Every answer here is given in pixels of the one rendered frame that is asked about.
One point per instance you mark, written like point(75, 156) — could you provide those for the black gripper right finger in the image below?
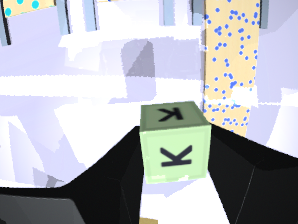
point(256, 184)

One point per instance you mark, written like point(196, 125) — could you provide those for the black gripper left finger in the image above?
point(109, 192)

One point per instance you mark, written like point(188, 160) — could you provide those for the light green cube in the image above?
point(175, 141)

